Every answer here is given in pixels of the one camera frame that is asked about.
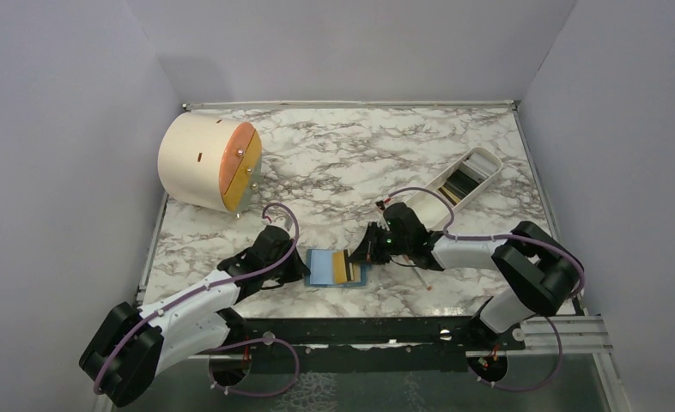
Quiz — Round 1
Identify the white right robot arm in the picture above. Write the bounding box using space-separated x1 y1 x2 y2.
347 203 584 349

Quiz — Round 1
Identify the blue card holder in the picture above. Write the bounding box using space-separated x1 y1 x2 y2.
304 249 368 288

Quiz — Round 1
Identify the orange capped white marker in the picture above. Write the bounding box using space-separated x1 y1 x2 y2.
412 268 433 291

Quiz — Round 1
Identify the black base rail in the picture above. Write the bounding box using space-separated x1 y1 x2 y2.
130 306 529 373

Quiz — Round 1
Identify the cream oblong plastic tray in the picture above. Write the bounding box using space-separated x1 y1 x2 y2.
405 147 503 230

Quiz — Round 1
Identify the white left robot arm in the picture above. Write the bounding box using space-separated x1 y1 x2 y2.
78 225 307 407

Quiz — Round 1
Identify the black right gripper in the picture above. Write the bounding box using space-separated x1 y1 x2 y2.
348 221 410 264

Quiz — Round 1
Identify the grey card stack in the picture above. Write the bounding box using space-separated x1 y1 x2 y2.
439 153 497 205

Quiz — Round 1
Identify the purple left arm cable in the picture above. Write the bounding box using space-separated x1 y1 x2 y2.
92 202 301 399

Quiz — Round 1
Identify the cream cylinder orange lid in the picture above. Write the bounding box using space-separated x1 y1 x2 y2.
157 112 263 215

